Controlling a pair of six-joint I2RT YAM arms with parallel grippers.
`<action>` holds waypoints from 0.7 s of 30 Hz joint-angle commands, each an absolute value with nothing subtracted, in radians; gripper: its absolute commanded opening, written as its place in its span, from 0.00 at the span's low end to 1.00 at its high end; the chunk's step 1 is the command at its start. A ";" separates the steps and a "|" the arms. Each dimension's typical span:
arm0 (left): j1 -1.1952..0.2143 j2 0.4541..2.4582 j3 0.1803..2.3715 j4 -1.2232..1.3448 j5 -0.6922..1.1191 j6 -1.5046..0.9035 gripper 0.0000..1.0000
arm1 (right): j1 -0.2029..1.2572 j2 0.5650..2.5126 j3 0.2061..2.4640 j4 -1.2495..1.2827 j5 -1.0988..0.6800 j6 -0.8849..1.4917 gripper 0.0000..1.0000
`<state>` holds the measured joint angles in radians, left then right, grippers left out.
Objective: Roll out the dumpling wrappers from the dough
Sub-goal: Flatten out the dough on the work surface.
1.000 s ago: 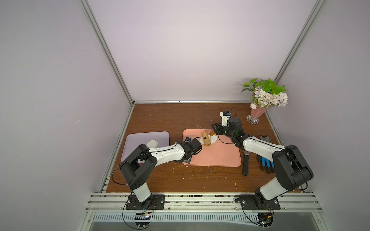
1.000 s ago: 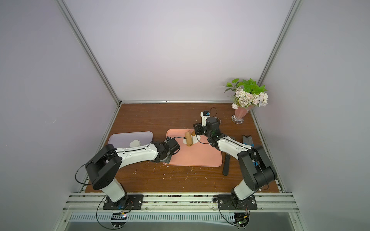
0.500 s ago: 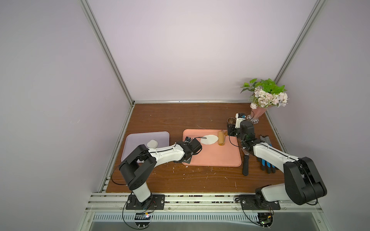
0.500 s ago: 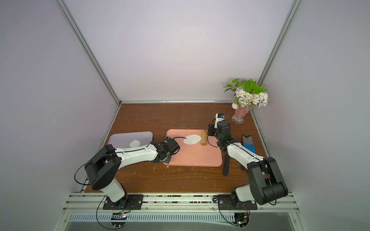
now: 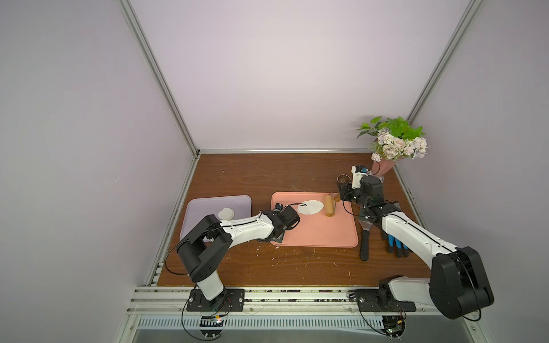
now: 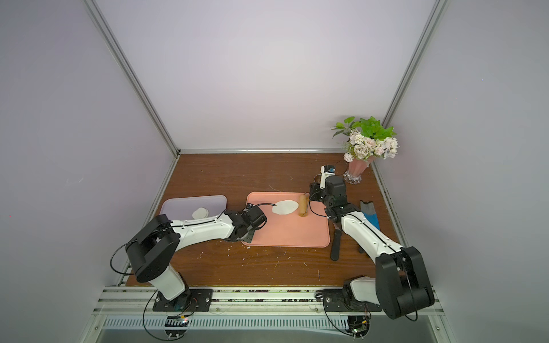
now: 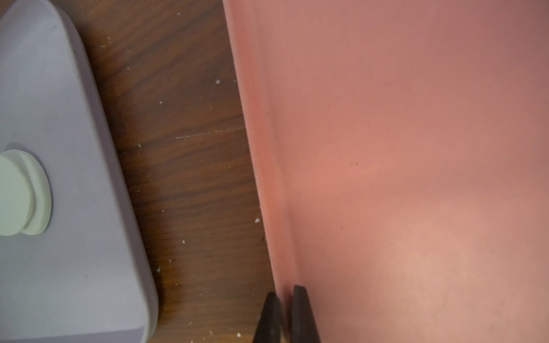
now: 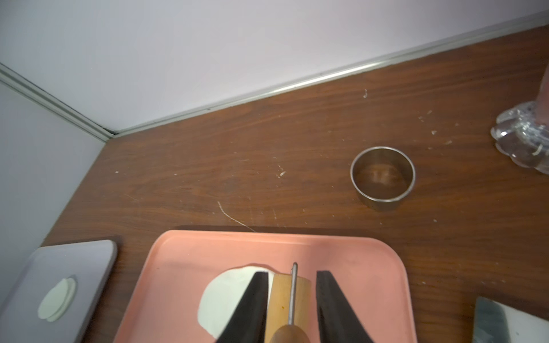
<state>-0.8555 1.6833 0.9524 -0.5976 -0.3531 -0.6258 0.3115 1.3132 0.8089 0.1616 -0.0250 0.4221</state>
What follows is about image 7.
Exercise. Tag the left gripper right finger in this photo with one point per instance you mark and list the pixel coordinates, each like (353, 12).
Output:
(303, 324)

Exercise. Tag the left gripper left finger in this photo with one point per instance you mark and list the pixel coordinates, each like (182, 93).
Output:
(270, 323)

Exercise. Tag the pink silicone mat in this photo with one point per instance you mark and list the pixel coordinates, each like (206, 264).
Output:
(400, 150)

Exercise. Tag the large dough ball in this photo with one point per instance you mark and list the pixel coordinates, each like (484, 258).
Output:
(26, 199)

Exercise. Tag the purple silicone mat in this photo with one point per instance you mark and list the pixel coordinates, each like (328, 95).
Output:
(87, 277)

